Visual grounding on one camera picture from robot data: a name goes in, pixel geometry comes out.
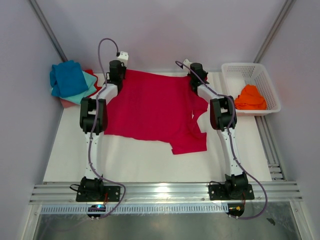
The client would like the magenta t shirt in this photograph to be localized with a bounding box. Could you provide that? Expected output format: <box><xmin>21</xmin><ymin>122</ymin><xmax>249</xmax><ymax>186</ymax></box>
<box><xmin>104</xmin><ymin>70</ymin><xmax>208</xmax><ymax>155</ymax></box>

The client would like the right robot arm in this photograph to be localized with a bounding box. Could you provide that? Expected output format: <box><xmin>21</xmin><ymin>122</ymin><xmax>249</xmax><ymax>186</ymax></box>
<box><xmin>186</xmin><ymin>62</ymin><xmax>249</xmax><ymax>200</ymax></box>

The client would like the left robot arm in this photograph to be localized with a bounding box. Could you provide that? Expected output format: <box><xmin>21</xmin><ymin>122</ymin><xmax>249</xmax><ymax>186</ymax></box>
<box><xmin>76</xmin><ymin>60</ymin><xmax>127</xmax><ymax>203</ymax></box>

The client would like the red folded t shirt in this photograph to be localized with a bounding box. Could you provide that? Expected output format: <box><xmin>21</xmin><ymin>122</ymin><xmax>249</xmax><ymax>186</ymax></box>
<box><xmin>84</xmin><ymin>69</ymin><xmax>102</xmax><ymax>97</ymax></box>

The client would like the teal folded t shirt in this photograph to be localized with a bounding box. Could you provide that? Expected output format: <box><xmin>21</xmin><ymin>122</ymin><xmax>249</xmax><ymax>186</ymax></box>
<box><xmin>65</xmin><ymin>70</ymin><xmax>98</xmax><ymax>105</ymax></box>

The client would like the white plastic basket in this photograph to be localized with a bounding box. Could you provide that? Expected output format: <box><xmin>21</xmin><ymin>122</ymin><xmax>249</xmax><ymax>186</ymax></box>
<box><xmin>221</xmin><ymin>62</ymin><xmax>281</xmax><ymax>116</ymax></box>

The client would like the blue folded t shirt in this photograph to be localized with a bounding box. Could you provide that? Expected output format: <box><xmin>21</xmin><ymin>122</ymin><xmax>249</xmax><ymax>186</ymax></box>
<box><xmin>49</xmin><ymin>60</ymin><xmax>89</xmax><ymax>98</ymax></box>

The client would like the orange t shirt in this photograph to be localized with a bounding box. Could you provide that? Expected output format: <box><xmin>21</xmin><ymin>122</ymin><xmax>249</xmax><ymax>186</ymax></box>
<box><xmin>234</xmin><ymin>84</ymin><xmax>267</xmax><ymax>111</ymax></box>

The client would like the pink folded t shirt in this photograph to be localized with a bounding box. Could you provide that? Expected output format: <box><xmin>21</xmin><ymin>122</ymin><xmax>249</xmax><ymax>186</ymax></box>
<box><xmin>59</xmin><ymin>98</ymin><xmax>79</xmax><ymax>109</ymax></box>

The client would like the right black controller board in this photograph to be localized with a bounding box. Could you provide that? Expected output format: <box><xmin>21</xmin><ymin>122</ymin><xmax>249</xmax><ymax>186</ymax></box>
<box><xmin>227</xmin><ymin>203</ymin><xmax>245</xmax><ymax>218</ymax></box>

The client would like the black controller board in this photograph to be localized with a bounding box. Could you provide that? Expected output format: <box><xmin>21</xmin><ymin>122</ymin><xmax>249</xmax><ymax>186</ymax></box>
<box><xmin>227</xmin><ymin>203</ymin><xmax>245</xmax><ymax>218</ymax></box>
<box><xmin>87</xmin><ymin>204</ymin><xmax>106</xmax><ymax>219</ymax></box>

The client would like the left black controller board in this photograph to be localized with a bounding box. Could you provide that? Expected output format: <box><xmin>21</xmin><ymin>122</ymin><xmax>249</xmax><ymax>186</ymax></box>
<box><xmin>87</xmin><ymin>204</ymin><xmax>106</xmax><ymax>219</ymax></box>

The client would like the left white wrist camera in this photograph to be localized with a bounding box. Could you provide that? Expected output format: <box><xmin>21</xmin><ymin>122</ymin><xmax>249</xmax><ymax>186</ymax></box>
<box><xmin>116</xmin><ymin>51</ymin><xmax>129</xmax><ymax>67</ymax></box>

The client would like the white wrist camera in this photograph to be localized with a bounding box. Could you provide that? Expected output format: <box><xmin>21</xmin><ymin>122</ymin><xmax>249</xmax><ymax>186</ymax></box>
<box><xmin>116</xmin><ymin>51</ymin><xmax>129</xmax><ymax>67</ymax></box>
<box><xmin>183</xmin><ymin>58</ymin><xmax>192</xmax><ymax>68</ymax></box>

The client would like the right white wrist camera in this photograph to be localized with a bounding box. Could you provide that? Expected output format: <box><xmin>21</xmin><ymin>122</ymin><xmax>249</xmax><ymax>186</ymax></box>
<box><xmin>183</xmin><ymin>58</ymin><xmax>192</xmax><ymax>68</ymax></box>

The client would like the left corner aluminium post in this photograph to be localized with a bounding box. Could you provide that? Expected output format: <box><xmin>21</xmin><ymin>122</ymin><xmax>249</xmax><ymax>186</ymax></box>
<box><xmin>28</xmin><ymin>0</ymin><xmax>68</xmax><ymax>62</ymax></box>

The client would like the corner aluminium post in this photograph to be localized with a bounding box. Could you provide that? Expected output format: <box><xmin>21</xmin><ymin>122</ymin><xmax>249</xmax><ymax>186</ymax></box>
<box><xmin>28</xmin><ymin>0</ymin><xmax>68</xmax><ymax>62</ymax></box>
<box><xmin>253</xmin><ymin>0</ymin><xmax>296</xmax><ymax>64</ymax></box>

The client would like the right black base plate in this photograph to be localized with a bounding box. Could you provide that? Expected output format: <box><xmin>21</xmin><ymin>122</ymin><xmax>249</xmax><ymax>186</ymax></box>
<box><xmin>207</xmin><ymin>181</ymin><xmax>255</xmax><ymax>201</ymax></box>

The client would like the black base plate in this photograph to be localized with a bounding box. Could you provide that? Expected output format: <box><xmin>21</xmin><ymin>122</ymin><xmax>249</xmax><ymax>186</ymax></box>
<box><xmin>75</xmin><ymin>186</ymin><xmax>121</xmax><ymax>203</ymax></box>
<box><xmin>207</xmin><ymin>181</ymin><xmax>255</xmax><ymax>201</ymax></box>

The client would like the right side aluminium rail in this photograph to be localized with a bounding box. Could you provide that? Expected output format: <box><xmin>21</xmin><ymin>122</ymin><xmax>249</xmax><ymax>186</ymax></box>
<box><xmin>255</xmin><ymin>116</ymin><xmax>287</xmax><ymax>182</ymax></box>

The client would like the aluminium rail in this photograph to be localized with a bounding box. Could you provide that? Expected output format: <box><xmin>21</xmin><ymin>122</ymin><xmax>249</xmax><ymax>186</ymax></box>
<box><xmin>29</xmin><ymin>181</ymin><xmax>303</xmax><ymax>205</ymax></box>
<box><xmin>255</xmin><ymin>116</ymin><xmax>287</xmax><ymax>182</ymax></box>

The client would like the right corner aluminium post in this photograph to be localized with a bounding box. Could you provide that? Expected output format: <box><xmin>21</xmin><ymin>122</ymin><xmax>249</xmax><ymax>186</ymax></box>
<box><xmin>253</xmin><ymin>0</ymin><xmax>296</xmax><ymax>64</ymax></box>

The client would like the slotted grey cable duct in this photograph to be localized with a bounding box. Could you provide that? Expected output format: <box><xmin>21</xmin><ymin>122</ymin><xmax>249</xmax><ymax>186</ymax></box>
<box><xmin>40</xmin><ymin>202</ymin><xmax>228</xmax><ymax>215</ymax></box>

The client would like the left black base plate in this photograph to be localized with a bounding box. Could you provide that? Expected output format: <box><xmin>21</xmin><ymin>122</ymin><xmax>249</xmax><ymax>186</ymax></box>
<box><xmin>75</xmin><ymin>186</ymin><xmax>121</xmax><ymax>203</ymax></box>

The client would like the aluminium front rail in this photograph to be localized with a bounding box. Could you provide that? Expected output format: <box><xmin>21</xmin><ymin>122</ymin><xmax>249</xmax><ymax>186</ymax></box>
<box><xmin>29</xmin><ymin>181</ymin><xmax>303</xmax><ymax>205</ymax></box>

